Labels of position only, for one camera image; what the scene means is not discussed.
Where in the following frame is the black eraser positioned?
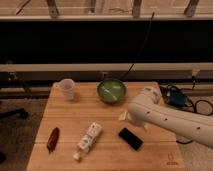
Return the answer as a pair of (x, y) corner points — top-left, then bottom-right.
(118, 128), (143, 151)

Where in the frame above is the white plastic bottle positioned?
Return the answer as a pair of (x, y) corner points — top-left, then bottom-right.
(73, 122), (102, 161)

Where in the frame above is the white sponge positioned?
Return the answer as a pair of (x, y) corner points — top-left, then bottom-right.
(118, 111), (128, 121)

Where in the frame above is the black cable on floor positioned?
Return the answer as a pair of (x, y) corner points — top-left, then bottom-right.
(159, 84), (213, 145)

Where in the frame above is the blue power adapter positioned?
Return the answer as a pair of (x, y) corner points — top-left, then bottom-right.
(167, 91), (186, 107)

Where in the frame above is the clear plastic measuring cup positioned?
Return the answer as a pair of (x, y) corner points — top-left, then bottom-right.
(57, 79), (75, 100)

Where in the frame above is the green bowl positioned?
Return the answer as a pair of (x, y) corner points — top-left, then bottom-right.
(97, 79), (126, 104)

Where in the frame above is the dark red pocket knife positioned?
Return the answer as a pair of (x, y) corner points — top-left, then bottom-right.
(47, 127), (59, 152)

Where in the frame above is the black chair base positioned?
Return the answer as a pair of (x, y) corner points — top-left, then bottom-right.
(0, 108), (28, 119)

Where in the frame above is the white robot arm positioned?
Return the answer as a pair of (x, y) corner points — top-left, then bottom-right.
(127, 86), (213, 149)

